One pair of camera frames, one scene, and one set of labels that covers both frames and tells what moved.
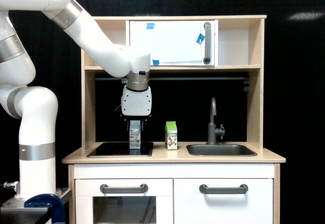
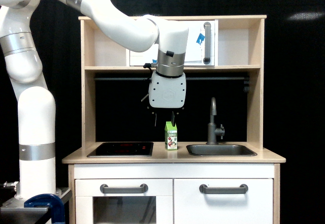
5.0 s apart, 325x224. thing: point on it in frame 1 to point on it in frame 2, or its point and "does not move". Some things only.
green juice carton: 170,136 does not move
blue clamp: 55,203 does not move
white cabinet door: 191,206 does not move
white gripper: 136,103 to 167,92
